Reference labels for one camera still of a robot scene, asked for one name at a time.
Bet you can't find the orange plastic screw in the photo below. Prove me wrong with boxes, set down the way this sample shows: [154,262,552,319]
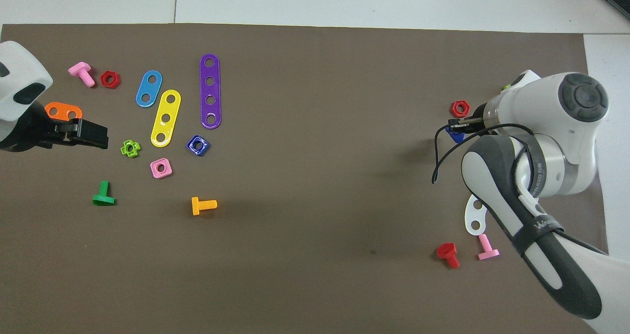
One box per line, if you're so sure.
[191,197,218,216]

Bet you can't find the white curved five-hole strip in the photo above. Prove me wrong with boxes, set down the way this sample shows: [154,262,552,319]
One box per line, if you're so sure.
[464,193,489,237]

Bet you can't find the red hexagon-head screw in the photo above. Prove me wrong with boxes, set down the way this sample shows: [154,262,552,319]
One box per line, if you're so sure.
[437,243,461,270]

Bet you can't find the pink square nut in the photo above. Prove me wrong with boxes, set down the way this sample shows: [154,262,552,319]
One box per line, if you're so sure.
[150,157,173,179]

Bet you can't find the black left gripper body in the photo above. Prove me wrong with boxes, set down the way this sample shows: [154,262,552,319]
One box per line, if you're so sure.
[0,100,75,152]

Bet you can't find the purple four-hole strip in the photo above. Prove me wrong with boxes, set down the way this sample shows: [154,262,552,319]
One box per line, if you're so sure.
[199,54,222,129]

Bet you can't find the dark blue square nut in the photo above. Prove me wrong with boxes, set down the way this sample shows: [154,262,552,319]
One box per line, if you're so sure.
[187,135,211,157]

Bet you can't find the dark green plastic screw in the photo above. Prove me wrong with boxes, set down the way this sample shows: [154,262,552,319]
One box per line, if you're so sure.
[92,181,116,207]

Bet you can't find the orange heart-shaped plate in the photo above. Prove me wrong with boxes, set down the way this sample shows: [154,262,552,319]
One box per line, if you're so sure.
[44,102,83,121]

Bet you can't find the yellow three-hole strip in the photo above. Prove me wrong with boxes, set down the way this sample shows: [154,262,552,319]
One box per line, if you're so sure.
[150,89,182,148]

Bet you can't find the blue two-hole strip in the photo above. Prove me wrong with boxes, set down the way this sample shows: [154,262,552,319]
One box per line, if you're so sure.
[135,70,163,108]

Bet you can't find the pink plastic screw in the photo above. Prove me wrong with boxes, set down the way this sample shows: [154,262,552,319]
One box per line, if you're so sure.
[68,61,96,88]
[477,234,501,261]

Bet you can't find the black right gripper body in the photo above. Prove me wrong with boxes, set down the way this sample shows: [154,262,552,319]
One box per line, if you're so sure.
[470,103,489,131]

